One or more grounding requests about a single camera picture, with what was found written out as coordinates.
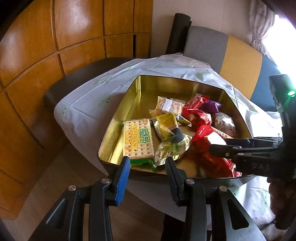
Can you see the yellow green snack packet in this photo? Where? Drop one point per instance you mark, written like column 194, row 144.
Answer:
column 173, row 142

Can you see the wooden wall panel cabinet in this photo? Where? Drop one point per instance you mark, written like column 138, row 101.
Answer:
column 47, row 41

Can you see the white tablecloth green clouds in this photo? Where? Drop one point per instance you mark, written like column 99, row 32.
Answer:
column 85, row 113

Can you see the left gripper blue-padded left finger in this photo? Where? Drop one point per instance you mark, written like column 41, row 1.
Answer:
column 105, row 193

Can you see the yellow cracker packet green text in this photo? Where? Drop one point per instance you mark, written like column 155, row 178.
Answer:
column 138, row 143

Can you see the purple snack pouch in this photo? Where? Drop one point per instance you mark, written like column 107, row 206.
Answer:
column 210, row 107

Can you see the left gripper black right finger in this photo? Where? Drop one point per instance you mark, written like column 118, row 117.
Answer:
column 190, row 194

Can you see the crinkled red foil candy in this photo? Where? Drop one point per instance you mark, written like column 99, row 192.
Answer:
column 197, row 117

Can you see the gold tin box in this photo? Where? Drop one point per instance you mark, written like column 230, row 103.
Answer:
column 142, row 96

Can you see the person's right hand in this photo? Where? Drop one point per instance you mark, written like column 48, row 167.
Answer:
column 280, row 192

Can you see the brown bread packet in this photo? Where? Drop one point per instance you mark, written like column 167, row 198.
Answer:
column 167, row 105

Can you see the white curtain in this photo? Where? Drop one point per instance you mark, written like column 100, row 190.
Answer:
column 261, row 19

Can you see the grey yellow blue chair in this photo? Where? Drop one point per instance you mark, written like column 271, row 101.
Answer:
column 241, row 65

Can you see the red foil snack bar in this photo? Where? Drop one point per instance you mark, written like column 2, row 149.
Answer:
column 208, row 149

